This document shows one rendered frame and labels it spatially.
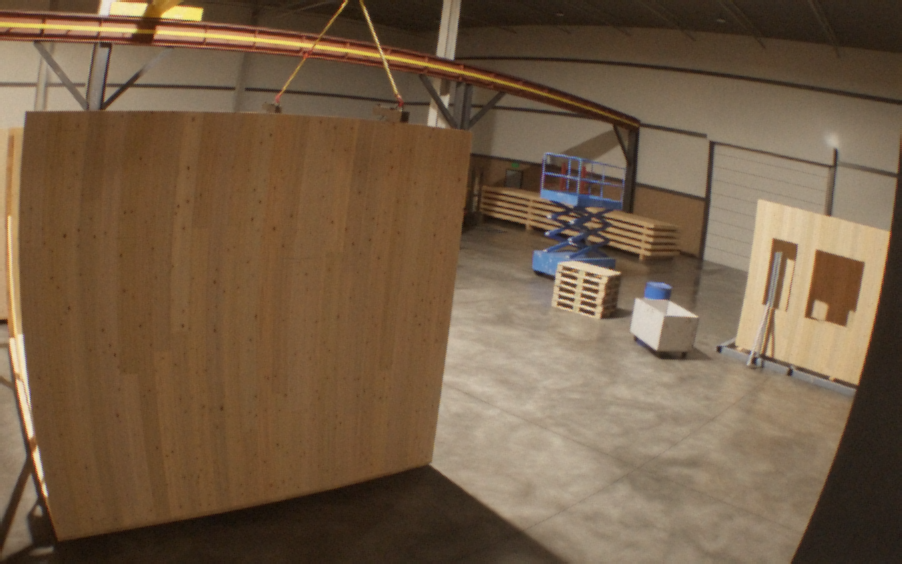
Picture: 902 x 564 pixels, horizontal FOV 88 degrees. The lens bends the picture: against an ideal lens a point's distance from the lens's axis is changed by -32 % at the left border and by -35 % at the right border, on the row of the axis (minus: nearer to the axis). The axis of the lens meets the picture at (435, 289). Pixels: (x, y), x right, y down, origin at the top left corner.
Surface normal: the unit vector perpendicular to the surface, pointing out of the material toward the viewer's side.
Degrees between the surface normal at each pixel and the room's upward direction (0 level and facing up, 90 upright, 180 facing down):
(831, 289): 90
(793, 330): 90
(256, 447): 90
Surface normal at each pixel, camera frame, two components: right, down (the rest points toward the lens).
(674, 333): 0.15, 0.22
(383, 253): 0.68, 0.23
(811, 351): -0.73, 0.07
